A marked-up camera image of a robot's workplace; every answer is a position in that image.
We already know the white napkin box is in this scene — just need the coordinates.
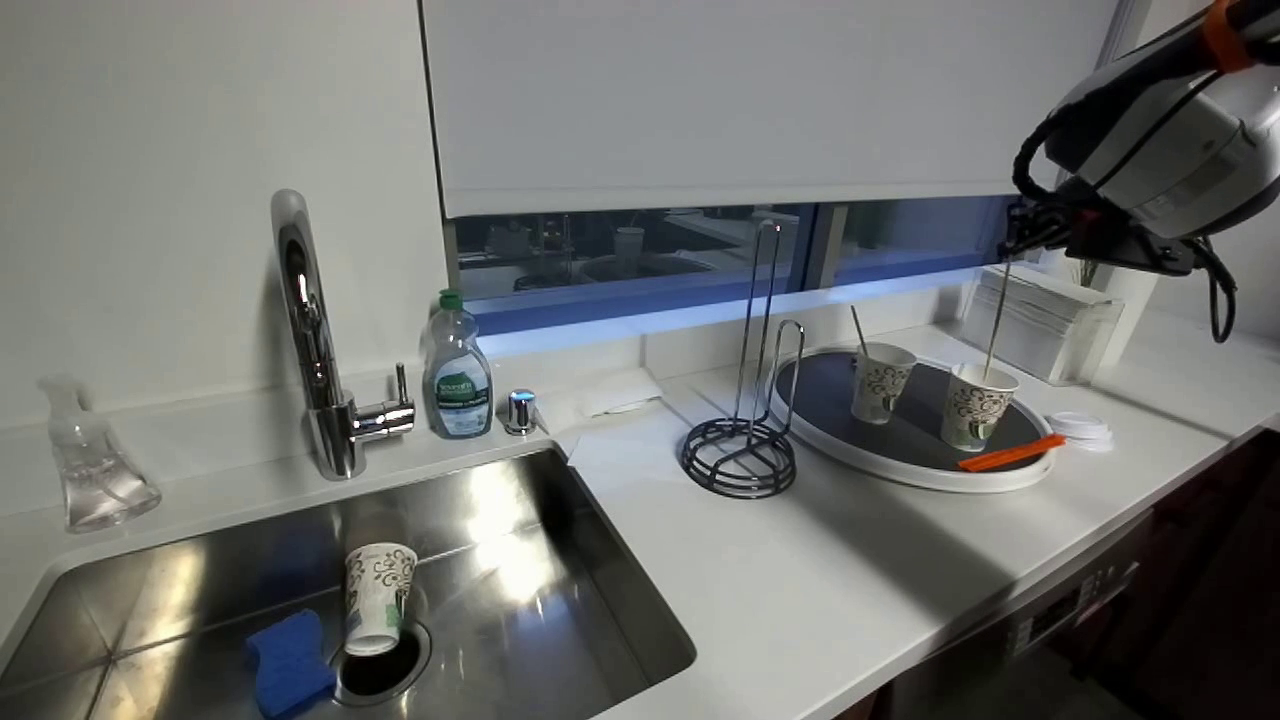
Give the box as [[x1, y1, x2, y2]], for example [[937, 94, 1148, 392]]
[[959, 266, 1110, 385]]

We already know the white roller blind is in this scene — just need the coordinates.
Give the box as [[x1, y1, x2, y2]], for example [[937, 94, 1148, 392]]
[[424, 0, 1120, 216]]

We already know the orange stick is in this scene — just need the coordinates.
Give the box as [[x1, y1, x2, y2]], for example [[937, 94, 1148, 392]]
[[959, 430, 1065, 470]]

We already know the patterned paper cup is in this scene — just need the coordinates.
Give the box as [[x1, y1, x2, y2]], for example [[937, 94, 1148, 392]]
[[850, 345, 914, 425], [940, 361, 1019, 450]]

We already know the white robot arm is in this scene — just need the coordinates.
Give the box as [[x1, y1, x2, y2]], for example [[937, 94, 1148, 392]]
[[1000, 0, 1280, 274]]

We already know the paper cup in sink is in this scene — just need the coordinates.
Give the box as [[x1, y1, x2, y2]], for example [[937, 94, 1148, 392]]
[[344, 538, 416, 654]]

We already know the small chrome knob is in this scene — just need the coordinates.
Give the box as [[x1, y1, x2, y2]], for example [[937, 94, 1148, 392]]
[[500, 389, 538, 434]]

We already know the stainless steel sink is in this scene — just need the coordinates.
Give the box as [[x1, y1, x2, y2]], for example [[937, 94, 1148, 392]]
[[0, 448, 694, 720]]

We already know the black wire paper towel holder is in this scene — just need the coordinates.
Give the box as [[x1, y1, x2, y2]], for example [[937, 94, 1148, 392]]
[[676, 218, 806, 500]]

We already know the clear glass carafe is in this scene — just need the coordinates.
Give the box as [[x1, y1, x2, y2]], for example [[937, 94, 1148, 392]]
[[38, 374, 161, 531]]

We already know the blue sponge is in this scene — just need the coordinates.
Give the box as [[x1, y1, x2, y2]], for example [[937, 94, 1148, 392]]
[[246, 609, 336, 720]]

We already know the chrome faucet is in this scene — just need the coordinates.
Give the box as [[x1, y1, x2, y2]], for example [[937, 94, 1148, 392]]
[[270, 189, 416, 480]]

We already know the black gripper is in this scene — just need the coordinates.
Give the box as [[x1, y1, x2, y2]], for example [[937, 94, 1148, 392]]
[[996, 191, 1196, 274]]

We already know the round black white tray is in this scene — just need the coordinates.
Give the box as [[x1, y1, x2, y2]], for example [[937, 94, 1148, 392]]
[[768, 347, 1053, 497]]

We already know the green dish soap bottle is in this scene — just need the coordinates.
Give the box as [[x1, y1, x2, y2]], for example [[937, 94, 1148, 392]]
[[421, 289, 491, 440]]

